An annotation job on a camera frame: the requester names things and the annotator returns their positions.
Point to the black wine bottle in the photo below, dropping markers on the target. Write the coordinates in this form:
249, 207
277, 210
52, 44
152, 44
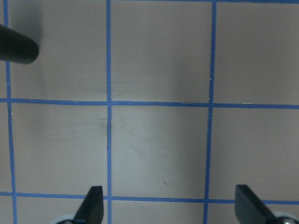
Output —
17, 48

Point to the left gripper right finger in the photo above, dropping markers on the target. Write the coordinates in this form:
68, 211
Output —
249, 209

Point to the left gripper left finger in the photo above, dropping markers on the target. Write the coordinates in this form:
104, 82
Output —
91, 210

